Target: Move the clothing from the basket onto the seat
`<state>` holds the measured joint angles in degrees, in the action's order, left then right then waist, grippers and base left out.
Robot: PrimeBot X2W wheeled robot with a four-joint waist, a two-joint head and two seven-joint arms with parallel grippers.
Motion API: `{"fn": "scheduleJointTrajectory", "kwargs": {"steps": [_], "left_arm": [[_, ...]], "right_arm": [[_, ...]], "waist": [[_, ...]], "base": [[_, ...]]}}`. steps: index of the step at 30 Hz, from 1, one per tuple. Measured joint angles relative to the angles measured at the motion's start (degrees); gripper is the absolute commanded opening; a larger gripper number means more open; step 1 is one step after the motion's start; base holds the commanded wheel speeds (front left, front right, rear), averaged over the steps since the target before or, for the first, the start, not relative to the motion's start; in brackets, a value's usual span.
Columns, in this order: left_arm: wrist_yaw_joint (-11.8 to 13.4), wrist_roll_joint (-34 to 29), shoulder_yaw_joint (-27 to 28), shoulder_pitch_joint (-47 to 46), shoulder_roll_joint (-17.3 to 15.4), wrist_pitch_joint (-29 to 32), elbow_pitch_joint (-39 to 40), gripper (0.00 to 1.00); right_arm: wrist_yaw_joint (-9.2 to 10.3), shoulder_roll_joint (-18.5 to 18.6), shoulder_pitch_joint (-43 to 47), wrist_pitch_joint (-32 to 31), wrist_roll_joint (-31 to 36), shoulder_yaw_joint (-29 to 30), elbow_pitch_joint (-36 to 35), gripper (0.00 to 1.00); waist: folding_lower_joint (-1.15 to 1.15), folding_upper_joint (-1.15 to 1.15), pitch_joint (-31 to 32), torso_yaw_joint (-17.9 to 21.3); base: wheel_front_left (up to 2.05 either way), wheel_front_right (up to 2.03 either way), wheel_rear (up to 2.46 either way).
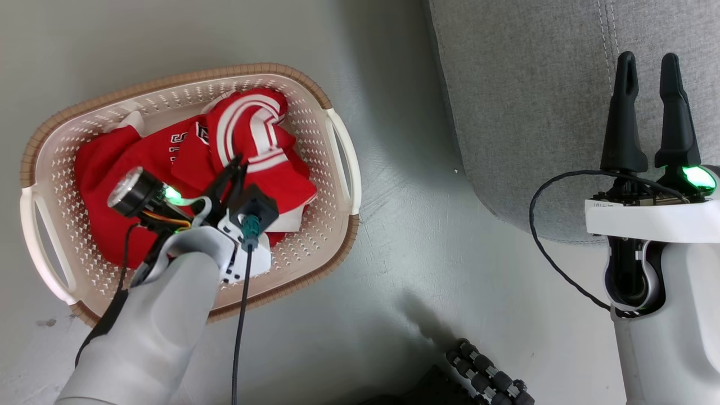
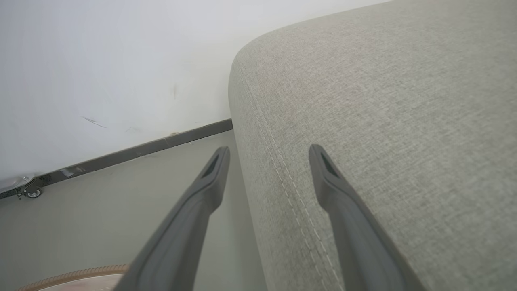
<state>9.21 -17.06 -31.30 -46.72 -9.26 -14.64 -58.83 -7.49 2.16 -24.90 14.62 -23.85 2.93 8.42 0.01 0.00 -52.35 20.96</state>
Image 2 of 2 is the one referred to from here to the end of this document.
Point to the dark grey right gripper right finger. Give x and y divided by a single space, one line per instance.
355 238

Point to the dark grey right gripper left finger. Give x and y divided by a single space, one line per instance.
181 238

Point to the cream perforated laundry basket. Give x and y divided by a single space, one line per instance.
76 277

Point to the dark baseboard strip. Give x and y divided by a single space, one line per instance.
133 151

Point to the small caster wheel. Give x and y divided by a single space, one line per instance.
33 192

